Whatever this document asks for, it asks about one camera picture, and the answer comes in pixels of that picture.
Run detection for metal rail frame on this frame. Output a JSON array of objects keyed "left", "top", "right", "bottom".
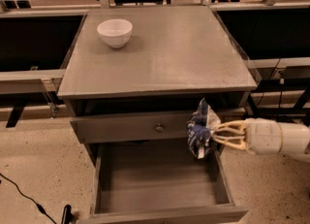
[
  {"left": 0, "top": 8, "right": 88, "bottom": 128},
  {"left": 212, "top": 4, "right": 310, "bottom": 125}
]

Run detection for black floor cable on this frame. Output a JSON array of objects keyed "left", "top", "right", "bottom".
[{"left": 0, "top": 173, "right": 58, "bottom": 224}]

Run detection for white ceramic bowl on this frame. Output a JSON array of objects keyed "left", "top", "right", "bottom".
[{"left": 97, "top": 18, "right": 133, "bottom": 48}]

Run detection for blue chip bag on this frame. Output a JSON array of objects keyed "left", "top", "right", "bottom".
[{"left": 186, "top": 99, "right": 221, "bottom": 159}]

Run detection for grey wooden drawer cabinet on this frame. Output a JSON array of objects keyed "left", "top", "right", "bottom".
[{"left": 57, "top": 5, "right": 259, "bottom": 168}]

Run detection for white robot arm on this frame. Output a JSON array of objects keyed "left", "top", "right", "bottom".
[{"left": 212, "top": 118, "right": 310, "bottom": 161}]

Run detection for left metal rail frame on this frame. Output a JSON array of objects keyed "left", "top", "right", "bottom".
[{"left": 0, "top": 8, "right": 88, "bottom": 128}]

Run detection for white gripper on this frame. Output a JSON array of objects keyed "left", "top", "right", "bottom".
[{"left": 212, "top": 118, "right": 282, "bottom": 154}]

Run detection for brass round drawer knob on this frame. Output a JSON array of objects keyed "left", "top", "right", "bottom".
[{"left": 155, "top": 124, "right": 164, "bottom": 133}]

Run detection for black cables under frame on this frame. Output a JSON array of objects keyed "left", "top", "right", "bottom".
[{"left": 255, "top": 58, "right": 285, "bottom": 119}]

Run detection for right metal rail frame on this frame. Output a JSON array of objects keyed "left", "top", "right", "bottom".
[{"left": 212, "top": 4, "right": 310, "bottom": 125}]

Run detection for grey top drawer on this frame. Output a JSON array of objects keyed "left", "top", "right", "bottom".
[{"left": 71, "top": 111, "right": 194, "bottom": 144}]

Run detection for grey open middle drawer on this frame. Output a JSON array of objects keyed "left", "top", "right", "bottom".
[{"left": 77, "top": 139, "right": 247, "bottom": 224}]

